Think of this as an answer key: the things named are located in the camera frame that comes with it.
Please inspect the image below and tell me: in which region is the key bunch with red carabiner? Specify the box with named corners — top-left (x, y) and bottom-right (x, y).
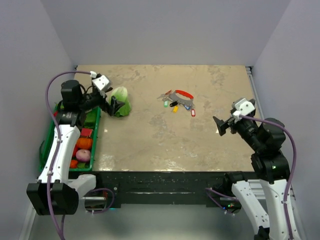
top-left (157, 89), bottom-right (196, 118)

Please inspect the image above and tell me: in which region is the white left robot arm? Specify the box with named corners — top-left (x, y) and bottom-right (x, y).
top-left (26, 75), bottom-right (124, 216)

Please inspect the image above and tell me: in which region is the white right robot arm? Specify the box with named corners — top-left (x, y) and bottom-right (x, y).
top-left (213, 114), bottom-right (301, 240)

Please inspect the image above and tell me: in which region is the green lettuce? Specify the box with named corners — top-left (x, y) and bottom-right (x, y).
top-left (111, 86), bottom-right (132, 118)

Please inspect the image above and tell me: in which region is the green toy pepper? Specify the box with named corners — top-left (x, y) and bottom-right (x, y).
top-left (83, 108), bottom-right (98, 129)

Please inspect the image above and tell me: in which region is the red box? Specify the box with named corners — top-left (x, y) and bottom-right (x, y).
top-left (80, 128), bottom-right (94, 138)

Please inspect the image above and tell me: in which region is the orange toy pumpkin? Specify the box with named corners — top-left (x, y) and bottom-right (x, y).
top-left (76, 137), bottom-right (93, 150)

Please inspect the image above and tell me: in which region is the pink toy onion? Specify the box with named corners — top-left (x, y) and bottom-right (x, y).
top-left (75, 149), bottom-right (91, 163)

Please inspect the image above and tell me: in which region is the green plastic basket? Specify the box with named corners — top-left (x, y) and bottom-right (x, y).
top-left (38, 107), bottom-right (101, 172)

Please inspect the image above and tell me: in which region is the orange toy carrot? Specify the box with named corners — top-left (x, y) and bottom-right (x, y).
top-left (69, 159), bottom-right (78, 169)

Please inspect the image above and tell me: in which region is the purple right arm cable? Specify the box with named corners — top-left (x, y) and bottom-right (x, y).
top-left (239, 115), bottom-right (298, 240)

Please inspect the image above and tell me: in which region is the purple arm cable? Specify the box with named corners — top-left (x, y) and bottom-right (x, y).
top-left (239, 115), bottom-right (298, 240)
top-left (44, 70), bottom-right (97, 240)

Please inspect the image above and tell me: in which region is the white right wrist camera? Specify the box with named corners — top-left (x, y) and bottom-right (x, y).
top-left (230, 97), bottom-right (256, 122)

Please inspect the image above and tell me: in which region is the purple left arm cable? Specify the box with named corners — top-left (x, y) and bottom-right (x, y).
top-left (44, 70), bottom-right (97, 240)

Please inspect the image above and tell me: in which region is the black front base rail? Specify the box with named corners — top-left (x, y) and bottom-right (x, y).
top-left (74, 171), bottom-right (253, 209)

